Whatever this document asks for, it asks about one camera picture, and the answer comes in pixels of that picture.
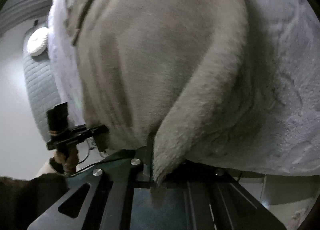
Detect person's left forearm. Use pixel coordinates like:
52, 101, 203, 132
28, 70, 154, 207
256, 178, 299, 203
0, 159, 69, 230

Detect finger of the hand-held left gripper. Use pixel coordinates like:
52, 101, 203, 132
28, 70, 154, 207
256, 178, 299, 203
86, 124, 109, 137
94, 132, 108, 153

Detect white bed frame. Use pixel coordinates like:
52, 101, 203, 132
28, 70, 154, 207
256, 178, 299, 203
235, 170, 320, 230

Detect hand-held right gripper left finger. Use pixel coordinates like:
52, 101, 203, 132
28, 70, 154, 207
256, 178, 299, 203
26, 135, 154, 230

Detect brown knit sweater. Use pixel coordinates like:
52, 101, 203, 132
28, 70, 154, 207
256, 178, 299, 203
62, 0, 249, 187

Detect grey quilted pad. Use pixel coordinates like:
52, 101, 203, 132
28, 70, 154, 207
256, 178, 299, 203
22, 42, 65, 143

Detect person's left hand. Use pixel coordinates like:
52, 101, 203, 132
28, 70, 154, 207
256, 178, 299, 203
50, 146, 79, 176

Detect grey window blinds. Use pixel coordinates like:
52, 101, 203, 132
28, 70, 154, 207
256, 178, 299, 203
0, 0, 54, 35

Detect grey embossed blanket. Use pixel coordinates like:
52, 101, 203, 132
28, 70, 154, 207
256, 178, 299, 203
47, 0, 320, 177

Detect thin black cable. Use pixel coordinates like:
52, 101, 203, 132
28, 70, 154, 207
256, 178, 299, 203
67, 140, 137, 178

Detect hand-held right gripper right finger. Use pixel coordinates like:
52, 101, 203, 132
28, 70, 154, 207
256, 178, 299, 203
162, 161, 287, 230

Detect white round cushion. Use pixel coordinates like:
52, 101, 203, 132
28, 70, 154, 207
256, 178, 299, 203
26, 27, 49, 57

